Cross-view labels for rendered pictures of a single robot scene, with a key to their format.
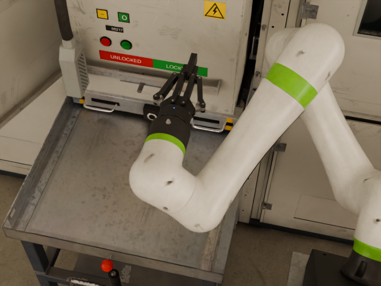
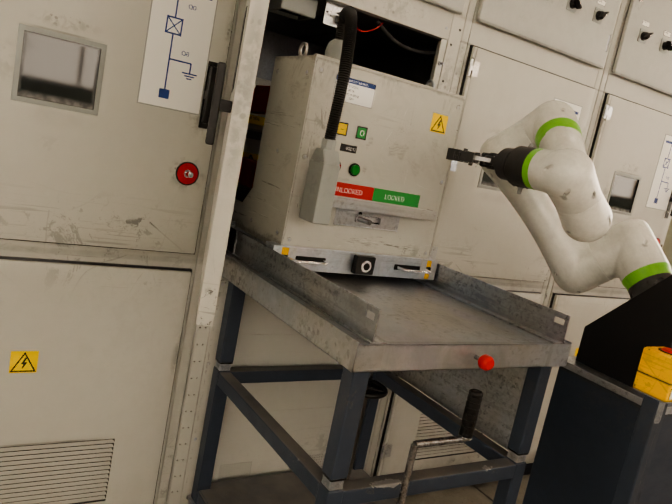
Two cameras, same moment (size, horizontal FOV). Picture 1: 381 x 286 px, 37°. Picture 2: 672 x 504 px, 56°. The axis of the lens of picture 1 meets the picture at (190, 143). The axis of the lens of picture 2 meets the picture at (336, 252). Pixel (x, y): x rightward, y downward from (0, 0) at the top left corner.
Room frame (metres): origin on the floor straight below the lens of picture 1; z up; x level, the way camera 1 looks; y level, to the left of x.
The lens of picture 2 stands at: (0.04, 1.36, 1.19)
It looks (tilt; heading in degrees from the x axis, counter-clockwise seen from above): 9 degrees down; 315
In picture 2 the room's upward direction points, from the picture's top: 11 degrees clockwise
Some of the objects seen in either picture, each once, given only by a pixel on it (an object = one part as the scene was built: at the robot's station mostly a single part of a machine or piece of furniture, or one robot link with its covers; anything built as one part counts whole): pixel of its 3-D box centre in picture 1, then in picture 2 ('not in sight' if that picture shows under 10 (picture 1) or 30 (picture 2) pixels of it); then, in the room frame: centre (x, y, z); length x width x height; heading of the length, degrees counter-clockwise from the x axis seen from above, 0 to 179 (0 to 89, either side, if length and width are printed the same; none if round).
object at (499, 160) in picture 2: (176, 112); (502, 163); (0.88, 0.03, 1.23); 0.09 x 0.08 x 0.07; 168
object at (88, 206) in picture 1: (144, 158); (383, 305); (1.05, 0.14, 0.82); 0.68 x 0.62 x 0.06; 168
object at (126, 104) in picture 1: (156, 105); (356, 261); (1.20, 0.11, 0.90); 0.54 x 0.05 x 0.06; 78
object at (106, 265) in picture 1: (108, 262); (483, 360); (0.70, 0.21, 0.82); 0.04 x 0.03 x 0.03; 168
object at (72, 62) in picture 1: (74, 66); (319, 185); (1.16, 0.33, 1.09); 0.08 x 0.05 x 0.17; 168
